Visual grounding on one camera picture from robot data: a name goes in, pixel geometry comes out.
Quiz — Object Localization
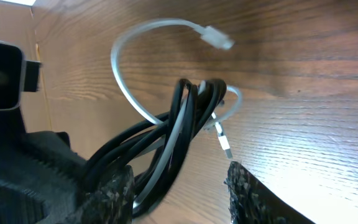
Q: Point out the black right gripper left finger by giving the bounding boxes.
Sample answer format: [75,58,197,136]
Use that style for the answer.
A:
[42,164,135,224]

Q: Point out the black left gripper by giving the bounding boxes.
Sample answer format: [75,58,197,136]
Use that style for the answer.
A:
[0,108,85,223]

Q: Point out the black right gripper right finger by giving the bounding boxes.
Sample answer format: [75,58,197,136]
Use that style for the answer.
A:
[224,161,312,224]

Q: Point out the cardboard panel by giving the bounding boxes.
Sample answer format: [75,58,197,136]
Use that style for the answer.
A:
[0,1,52,133]

